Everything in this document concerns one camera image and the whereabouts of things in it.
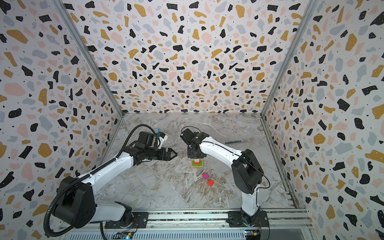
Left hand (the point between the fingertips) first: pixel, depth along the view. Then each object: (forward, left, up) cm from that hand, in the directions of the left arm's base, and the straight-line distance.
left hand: (171, 151), depth 83 cm
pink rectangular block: (-2, -14, -8) cm, 17 cm away
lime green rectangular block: (-1, -12, -12) cm, 17 cm away
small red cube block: (-13, -22, -14) cm, 29 cm away
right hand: (+1, -11, -4) cm, 12 cm away
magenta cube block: (-8, -19, -15) cm, 26 cm away
